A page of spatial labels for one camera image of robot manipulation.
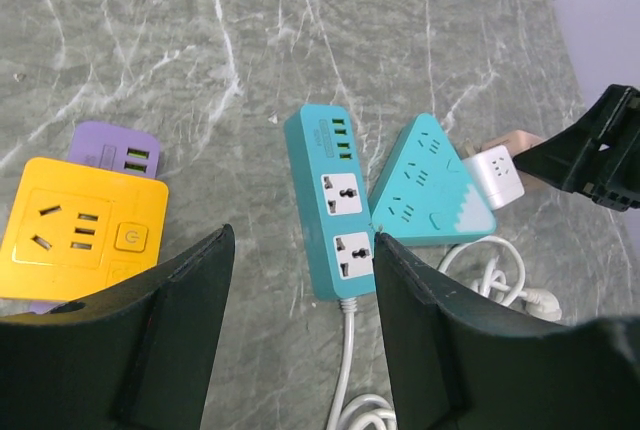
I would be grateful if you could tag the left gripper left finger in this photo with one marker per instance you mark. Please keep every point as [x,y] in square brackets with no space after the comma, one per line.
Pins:
[138,355]

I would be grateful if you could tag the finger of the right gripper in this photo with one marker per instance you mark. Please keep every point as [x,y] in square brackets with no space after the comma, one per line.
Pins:
[598,156]

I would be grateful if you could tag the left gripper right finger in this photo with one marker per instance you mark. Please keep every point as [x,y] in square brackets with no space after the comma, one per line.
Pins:
[457,360]

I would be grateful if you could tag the yellow cube socket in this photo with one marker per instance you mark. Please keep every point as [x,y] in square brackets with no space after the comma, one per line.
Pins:
[75,230]

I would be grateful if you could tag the purple power strip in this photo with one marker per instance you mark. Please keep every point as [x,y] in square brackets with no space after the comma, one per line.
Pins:
[109,147]

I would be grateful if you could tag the pink cube socket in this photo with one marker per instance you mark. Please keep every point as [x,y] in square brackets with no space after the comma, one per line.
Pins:
[516,142]

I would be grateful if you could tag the white cube socket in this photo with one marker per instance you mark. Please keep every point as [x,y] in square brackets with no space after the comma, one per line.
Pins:
[494,173]

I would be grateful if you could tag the teal triangular power strip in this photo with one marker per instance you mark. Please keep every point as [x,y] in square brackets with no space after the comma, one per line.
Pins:
[424,195]

